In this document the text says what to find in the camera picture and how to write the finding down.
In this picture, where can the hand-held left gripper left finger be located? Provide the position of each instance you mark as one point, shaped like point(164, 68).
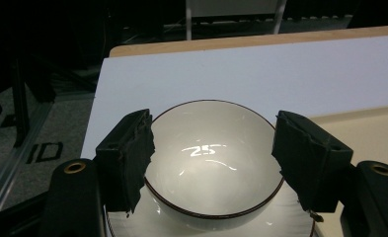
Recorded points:
point(124, 161)

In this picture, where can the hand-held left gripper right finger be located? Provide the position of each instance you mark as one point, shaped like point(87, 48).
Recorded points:
point(310, 161)

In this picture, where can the white plate with brown rim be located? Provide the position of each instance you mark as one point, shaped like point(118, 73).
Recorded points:
point(280, 217)

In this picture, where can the white bowl with brown rim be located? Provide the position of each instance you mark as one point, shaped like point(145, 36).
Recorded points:
point(211, 164)

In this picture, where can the white paper sheet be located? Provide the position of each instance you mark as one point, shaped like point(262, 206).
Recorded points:
point(247, 75)

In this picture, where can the metal stand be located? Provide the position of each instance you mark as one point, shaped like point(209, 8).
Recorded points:
point(194, 16)

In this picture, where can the black metal frame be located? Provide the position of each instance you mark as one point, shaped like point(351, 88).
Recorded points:
point(20, 98)

